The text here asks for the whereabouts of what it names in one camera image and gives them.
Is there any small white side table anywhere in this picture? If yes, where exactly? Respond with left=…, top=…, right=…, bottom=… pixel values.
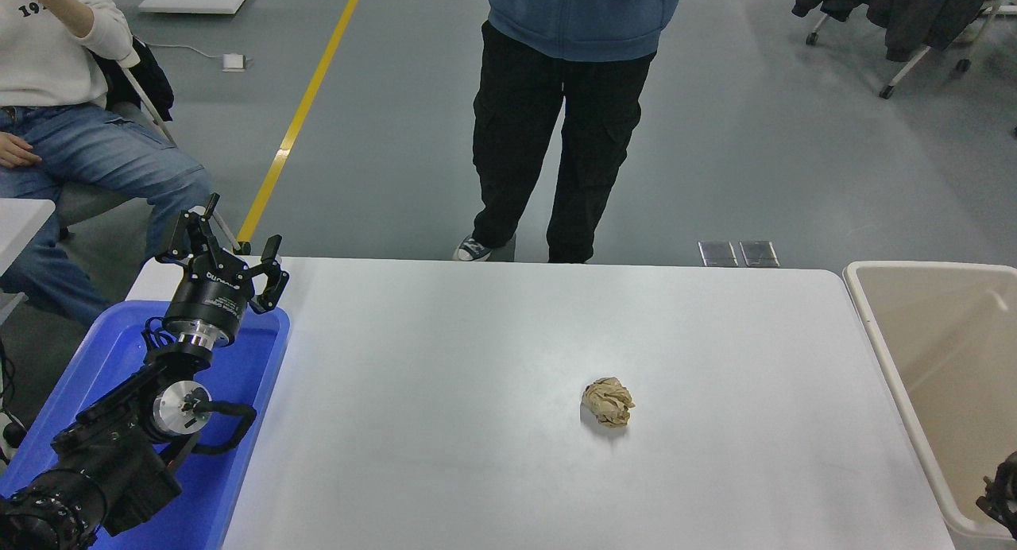
left=0, top=198, right=56, bottom=320

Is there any person's right hand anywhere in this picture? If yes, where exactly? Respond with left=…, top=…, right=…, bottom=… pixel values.
left=0, top=133, right=42, bottom=168

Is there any black bag on chair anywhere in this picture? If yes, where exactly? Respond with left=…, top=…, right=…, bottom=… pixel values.
left=91, top=37, right=174, bottom=122

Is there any crumpled tan paper ball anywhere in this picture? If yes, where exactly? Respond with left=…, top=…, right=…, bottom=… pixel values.
left=582, top=377, right=636, bottom=428

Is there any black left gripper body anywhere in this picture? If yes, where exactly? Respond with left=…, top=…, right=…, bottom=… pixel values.
left=165, top=256, right=253, bottom=332

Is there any blue plastic tray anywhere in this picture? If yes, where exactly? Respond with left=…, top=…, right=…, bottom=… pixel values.
left=0, top=300, right=291, bottom=550

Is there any black cable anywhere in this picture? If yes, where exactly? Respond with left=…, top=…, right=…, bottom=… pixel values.
left=0, top=339, right=29, bottom=463

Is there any white power adapter with cable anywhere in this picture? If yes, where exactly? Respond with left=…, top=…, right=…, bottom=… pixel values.
left=147, top=41, right=246, bottom=72

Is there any large pale plastic bin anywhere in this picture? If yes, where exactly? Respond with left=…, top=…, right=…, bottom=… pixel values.
left=842, top=260, right=1017, bottom=544

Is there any person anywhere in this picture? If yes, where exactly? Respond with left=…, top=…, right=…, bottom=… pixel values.
left=0, top=0, right=211, bottom=328
left=453, top=0, right=688, bottom=265

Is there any white folding chair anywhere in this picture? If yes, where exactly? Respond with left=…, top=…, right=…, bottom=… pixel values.
left=56, top=49, right=243, bottom=253

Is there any white wheeled chair frame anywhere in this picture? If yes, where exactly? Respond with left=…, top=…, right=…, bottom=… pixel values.
left=806, top=2, right=1017, bottom=99

